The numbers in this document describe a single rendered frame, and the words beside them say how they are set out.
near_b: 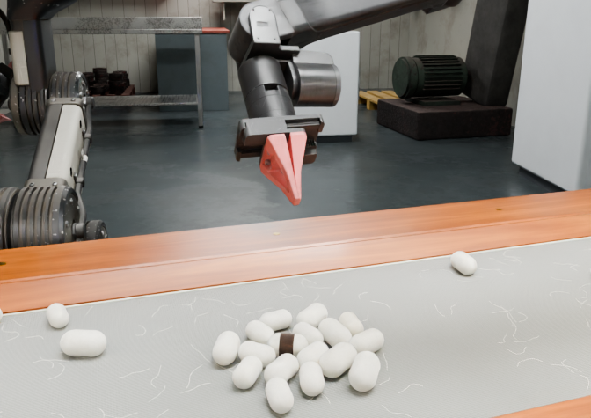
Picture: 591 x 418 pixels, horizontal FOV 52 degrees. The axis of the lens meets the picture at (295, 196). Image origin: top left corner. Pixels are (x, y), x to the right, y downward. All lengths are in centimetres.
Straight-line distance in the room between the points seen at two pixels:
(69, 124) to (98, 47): 766
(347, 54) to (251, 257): 432
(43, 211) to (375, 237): 43
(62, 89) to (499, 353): 80
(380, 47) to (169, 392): 850
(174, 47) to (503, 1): 336
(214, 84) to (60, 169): 592
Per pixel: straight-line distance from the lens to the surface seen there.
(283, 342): 51
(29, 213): 85
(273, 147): 68
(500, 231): 80
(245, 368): 48
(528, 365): 55
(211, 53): 677
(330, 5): 86
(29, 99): 108
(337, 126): 499
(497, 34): 551
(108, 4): 861
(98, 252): 71
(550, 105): 384
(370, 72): 888
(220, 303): 62
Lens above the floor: 102
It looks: 17 degrees down
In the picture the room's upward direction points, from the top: straight up
